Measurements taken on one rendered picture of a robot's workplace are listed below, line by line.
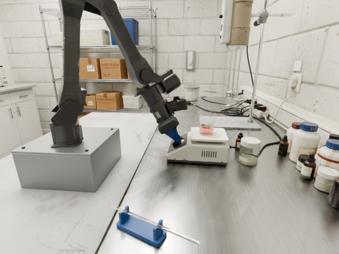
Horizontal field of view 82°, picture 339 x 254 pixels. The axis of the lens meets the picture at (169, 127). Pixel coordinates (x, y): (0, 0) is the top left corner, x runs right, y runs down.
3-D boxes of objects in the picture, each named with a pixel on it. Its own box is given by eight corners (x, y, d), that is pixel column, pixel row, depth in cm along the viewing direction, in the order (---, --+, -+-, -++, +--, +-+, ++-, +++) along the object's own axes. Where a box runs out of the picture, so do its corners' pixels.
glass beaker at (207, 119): (216, 133, 67) (218, 110, 64) (211, 138, 62) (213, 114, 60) (200, 130, 69) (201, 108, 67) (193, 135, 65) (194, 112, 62)
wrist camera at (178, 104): (163, 103, 60) (181, 91, 60) (162, 100, 67) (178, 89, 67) (173, 119, 62) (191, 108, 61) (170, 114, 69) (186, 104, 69)
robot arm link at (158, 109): (146, 111, 54) (165, 99, 54) (148, 104, 72) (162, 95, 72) (161, 135, 56) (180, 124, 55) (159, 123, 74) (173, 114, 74)
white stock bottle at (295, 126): (302, 150, 73) (309, 122, 70) (301, 156, 69) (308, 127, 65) (284, 146, 77) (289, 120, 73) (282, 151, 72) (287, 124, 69)
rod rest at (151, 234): (115, 227, 39) (114, 212, 38) (126, 216, 42) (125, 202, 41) (158, 248, 35) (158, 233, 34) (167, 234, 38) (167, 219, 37)
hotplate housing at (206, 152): (165, 163, 64) (165, 140, 62) (170, 146, 77) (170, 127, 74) (235, 167, 62) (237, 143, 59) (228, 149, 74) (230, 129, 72)
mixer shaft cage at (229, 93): (226, 98, 99) (231, 45, 91) (223, 96, 106) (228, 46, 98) (239, 99, 99) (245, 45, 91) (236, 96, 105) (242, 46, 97)
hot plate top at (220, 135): (189, 141, 62) (190, 138, 61) (190, 128, 73) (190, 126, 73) (229, 143, 60) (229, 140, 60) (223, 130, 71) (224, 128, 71)
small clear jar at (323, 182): (323, 182, 54) (328, 165, 52) (339, 192, 50) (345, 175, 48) (308, 184, 53) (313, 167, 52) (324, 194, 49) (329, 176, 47)
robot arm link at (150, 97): (133, 88, 57) (158, 74, 60) (129, 91, 62) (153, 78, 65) (146, 109, 59) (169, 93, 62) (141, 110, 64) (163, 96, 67)
